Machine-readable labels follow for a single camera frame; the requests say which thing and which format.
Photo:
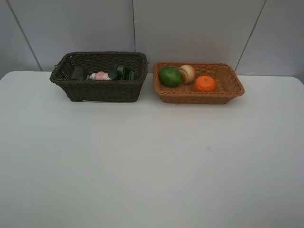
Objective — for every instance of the green lime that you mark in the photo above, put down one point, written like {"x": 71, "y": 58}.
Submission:
{"x": 170, "y": 77}

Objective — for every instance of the dark green pump bottle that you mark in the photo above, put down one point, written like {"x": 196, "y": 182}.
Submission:
{"x": 119, "y": 72}

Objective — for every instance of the orange tangerine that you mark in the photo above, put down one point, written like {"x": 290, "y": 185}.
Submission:
{"x": 204, "y": 84}

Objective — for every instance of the pink bottle white cap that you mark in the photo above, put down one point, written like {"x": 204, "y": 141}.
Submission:
{"x": 99, "y": 76}

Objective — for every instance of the translucent purple plastic cup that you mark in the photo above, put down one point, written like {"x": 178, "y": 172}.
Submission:
{"x": 79, "y": 73}

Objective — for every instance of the dark brown wicker basket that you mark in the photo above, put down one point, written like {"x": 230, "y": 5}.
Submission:
{"x": 117, "y": 91}

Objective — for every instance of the light brown wicker basket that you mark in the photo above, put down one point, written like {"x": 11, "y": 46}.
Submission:
{"x": 228, "y": 86}

